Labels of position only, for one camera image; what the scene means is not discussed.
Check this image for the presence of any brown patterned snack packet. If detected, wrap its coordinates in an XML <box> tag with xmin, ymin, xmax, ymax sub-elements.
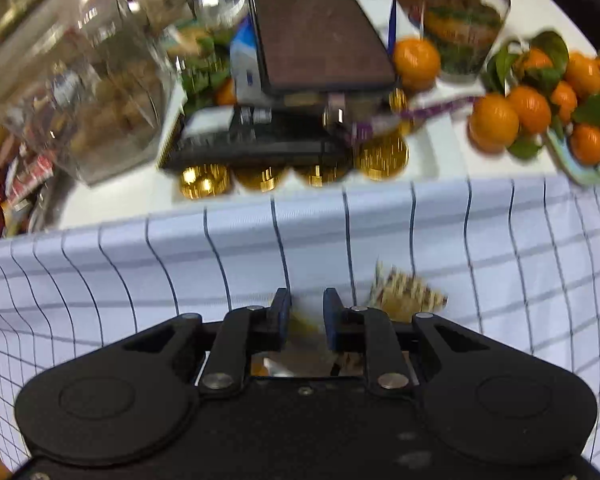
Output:
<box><xmin>337</xmin><ymin>258</ymin><xmax>450</xmax><ymax>376</ymax></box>

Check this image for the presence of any silver yellow snack packet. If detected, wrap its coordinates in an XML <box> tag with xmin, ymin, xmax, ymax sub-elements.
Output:
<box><xmin>250</xmin><ymin>306</ymin><xmax>334</xmax><ymax>377</ymax></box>

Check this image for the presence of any blue checkered tablecloth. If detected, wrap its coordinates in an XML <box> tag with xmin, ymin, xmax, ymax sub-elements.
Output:
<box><xmin>0</xmin><ymin>177</ymin><xmax>600</xmax><ymax>474</ymax></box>

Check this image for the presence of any loose tangerine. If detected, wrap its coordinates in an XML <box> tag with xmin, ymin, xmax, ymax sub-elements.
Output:
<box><xmin>392</xmin><ymin>37</ymin><xmax>441</xmax><ymax>91</ymax></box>

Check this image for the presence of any red snack pile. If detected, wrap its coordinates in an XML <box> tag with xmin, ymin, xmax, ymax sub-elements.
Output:
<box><xmin>0</xmin><ymin>126</ymin><xmax>56</xmax><ymax>238</ymax></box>

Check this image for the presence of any plate of tangerines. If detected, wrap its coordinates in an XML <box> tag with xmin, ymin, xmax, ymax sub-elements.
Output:
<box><xmin>467</xmin><ymin>30</ymin><xmax>600</xmax><ymax>186</ymax></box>

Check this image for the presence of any dark phone on box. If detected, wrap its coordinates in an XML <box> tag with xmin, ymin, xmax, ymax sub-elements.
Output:
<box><xmin>249</xmin><ymin>0</ymin><xmax>396</xmax><ymax>96</ymax></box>

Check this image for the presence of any clear glass cookie jar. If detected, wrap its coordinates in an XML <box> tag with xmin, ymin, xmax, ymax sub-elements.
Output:
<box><xmin>0</xmin><ymin>0</ymin><xmax>174</xmax><ymax>185</ymax></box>

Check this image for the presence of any glass pickle jar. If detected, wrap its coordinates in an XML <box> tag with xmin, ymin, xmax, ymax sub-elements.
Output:
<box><xmin>422</xmin><ymin>0</ymin><xmax>510</xmax><ymax>82</ymax></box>

